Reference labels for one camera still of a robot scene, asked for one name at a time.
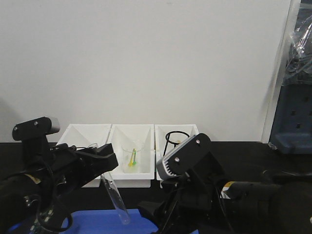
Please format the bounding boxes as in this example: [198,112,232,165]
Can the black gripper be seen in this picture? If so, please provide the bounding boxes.
[23,143,118,227]
[137,169,224,234]

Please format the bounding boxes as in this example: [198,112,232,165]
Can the clear glass test tube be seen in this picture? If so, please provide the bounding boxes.
[100,172,131,225]

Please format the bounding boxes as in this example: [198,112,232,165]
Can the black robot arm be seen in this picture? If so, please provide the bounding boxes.
[0,143,118,234]
[138,170,312,234]

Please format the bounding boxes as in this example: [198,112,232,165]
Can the blue-grey pegboard drying rack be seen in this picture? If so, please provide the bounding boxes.
[269,0,312,155]

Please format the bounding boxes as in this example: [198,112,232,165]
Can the left white plastic bin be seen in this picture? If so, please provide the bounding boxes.
[57,123,112,188]

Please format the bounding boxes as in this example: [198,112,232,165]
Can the white plastic bin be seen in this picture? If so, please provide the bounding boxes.
[154,124,199,189]
[57,123,112,188]
[108,124,155,188]

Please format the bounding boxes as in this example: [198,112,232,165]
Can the beaker in middle bin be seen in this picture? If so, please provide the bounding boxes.
[122,142,143,174]

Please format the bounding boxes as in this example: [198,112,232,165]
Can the yellow green plastic droppers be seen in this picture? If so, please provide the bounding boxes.
[128,148,137,167]

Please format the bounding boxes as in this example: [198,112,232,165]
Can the middle white plastic bin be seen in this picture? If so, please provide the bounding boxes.
[108,124,155,188]

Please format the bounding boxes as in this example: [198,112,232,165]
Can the blue plastic tray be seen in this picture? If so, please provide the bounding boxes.
[3,209,157,234]

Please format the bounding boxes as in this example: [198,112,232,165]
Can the right white plastic bin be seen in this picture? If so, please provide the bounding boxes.
[154,124,199,189]

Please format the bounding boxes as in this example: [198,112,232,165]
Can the black metal tripod stand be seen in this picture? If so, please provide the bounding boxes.
[163,131,190,156]

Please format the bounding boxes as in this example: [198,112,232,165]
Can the plastic bag of pegs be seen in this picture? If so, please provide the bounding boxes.
[282,15,312,86]

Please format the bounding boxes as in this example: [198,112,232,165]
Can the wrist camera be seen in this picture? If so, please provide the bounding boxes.
[156,133,212,180]
[12,117,60,141]

